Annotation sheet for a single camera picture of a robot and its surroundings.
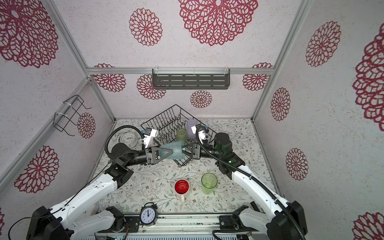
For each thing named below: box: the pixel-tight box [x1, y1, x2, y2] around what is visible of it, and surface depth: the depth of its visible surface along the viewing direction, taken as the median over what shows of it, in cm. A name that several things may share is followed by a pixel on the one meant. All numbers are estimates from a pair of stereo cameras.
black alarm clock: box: [139, 202, 158, 228], surface depth 76 cm
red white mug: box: [174, 179, 190, 203], surface depth 80 cm
